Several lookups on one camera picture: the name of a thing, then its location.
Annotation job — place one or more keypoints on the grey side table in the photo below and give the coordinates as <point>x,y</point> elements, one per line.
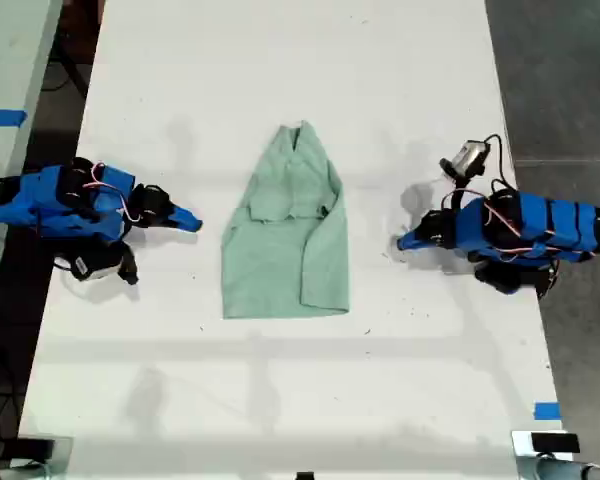
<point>5,60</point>

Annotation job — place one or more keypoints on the grey metal pipe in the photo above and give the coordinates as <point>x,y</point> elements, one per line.
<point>10,472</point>
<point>570,470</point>

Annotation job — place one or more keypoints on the small black clamp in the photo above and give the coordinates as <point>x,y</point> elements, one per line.
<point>305,476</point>

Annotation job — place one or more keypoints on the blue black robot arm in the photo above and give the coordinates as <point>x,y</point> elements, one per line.
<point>45,200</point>
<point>530,225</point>

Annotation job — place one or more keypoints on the black camera box on stalk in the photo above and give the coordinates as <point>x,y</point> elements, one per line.
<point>97,265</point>

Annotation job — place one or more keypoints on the pale green t-shirt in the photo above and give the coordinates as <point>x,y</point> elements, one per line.
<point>280,250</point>

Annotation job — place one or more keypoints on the black box on white plate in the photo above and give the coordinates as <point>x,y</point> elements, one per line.
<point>555,443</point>

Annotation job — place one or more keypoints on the long blue tape strip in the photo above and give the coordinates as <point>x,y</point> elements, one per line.
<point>2,118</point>

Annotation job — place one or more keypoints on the grey camera box on stalk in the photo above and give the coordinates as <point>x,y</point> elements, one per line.
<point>467,157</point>

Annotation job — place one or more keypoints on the black box on grey plate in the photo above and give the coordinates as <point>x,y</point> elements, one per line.
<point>30,448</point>

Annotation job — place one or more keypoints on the short blue tape strip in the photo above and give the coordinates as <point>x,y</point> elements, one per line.
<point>548,411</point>

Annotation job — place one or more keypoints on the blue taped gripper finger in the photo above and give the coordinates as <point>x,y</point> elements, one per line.
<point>186,213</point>
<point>185,224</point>
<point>414,244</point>
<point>412,236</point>

